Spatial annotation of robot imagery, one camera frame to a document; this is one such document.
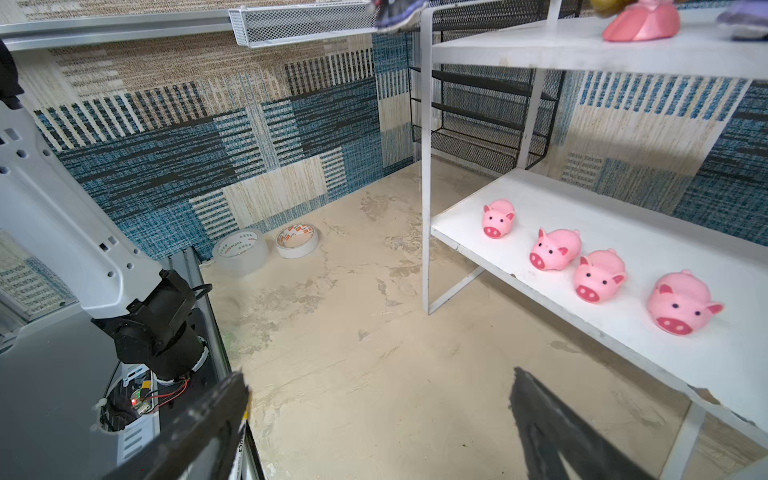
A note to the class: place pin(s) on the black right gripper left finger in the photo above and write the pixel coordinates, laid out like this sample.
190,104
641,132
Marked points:
203,438

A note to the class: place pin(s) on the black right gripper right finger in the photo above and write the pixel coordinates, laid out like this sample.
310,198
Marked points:
553,436

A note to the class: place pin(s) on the pink pig toy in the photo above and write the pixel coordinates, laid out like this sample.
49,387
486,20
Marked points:
498,218
680,303
556,249
599,276

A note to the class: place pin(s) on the doll toy figure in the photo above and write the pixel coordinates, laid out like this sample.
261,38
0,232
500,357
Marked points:
637,21

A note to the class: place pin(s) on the purple toy figure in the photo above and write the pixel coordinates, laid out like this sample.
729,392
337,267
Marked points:
395,15

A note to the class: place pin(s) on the black purple Kuromi figurine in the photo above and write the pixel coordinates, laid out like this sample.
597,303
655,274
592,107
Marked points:
744,20

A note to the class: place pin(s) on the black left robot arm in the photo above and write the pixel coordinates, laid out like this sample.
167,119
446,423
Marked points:
141,306

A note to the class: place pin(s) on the clear tape roll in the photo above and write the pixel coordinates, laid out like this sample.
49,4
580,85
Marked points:
242,252
297,240

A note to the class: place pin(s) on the black wire mesh shelf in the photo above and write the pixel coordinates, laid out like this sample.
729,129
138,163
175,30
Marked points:
479,112

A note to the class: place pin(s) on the white wire mesh basket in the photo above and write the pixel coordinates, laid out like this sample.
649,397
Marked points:
258,27

